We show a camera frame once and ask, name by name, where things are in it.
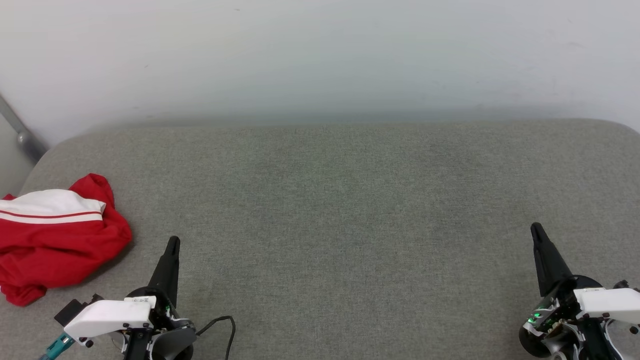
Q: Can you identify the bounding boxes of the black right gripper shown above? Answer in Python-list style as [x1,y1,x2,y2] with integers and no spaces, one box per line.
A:
[518,222,628,360]

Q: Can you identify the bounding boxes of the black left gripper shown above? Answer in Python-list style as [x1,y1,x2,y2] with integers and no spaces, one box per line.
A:
[120,236,197,360]

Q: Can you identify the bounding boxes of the red and white shirt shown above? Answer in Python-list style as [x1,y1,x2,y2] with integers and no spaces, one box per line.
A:
[0,173,133,307]

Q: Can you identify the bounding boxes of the grey metal pipe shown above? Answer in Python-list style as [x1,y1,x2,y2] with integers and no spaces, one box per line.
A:
[0,95,49,164]

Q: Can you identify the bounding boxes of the grey fabric sofa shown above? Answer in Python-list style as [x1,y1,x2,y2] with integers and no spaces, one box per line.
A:
[0,118,640,360]

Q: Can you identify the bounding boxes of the thin black cable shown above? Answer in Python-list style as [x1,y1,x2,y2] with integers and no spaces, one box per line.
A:
[195,315,236,360]

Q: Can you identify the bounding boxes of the teal cable connector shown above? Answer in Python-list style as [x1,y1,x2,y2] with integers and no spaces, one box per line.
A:
[39,332,76,360]

